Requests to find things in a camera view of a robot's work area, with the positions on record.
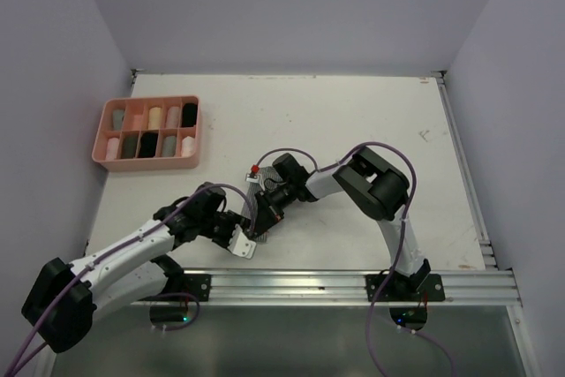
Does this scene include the white rolled cloth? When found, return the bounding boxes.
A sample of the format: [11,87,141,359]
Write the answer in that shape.
[181,136,196,157]

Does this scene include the beige rolled cloth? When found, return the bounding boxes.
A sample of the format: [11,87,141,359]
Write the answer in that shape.
[165,106,181,129]

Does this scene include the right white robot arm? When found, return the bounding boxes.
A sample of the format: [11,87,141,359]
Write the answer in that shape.
[252,142,431,300]

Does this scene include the olive rolled cloth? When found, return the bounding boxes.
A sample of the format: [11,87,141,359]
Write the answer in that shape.
[121,134,138,159]

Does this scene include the plain grey underwear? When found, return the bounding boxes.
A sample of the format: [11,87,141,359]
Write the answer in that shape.
[111,109,125,132]

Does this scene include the black rolled cloth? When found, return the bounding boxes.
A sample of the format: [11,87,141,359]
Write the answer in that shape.
[181,103,198,128]
[138,132,159,158]

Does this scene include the black rolled cloth front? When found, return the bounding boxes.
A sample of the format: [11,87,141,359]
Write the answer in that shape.
[138,132,159,158]

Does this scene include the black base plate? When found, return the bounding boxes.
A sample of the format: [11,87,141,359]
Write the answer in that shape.
[365,270,446,302]
[181,273,212,303]

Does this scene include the grey rolled cloth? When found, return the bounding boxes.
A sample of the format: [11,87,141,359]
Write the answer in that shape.
[161,135,177,157]

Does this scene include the pink divided storage tray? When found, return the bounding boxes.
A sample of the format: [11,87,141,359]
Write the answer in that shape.
[92,95,203,172]

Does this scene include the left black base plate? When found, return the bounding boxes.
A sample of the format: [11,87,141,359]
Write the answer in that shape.
[181,273,212,303]

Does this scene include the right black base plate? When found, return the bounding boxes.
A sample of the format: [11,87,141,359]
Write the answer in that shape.
[365,270,446,302]

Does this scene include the aluminium mounting rail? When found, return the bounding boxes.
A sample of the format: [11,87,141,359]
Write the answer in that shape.
[56,266,524,307]

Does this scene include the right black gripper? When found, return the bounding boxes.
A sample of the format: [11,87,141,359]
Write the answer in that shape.
[254,180,297,237]

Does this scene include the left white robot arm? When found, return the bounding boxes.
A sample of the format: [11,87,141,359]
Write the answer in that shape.
[21,183,257,353]

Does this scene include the grey striped underwear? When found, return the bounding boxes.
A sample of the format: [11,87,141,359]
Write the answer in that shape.
[240,166,281,218]

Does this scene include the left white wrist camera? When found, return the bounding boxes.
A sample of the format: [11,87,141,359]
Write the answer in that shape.
[228,225,257,260]

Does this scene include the black rolled cloth back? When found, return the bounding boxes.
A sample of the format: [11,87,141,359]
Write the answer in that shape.
[181,103,198,128]

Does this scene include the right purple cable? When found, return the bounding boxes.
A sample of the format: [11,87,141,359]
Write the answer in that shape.
[254,141,456,377]

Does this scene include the beige navy-trimmed underwear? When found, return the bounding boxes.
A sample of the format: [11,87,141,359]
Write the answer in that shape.
[147,107,162,130]

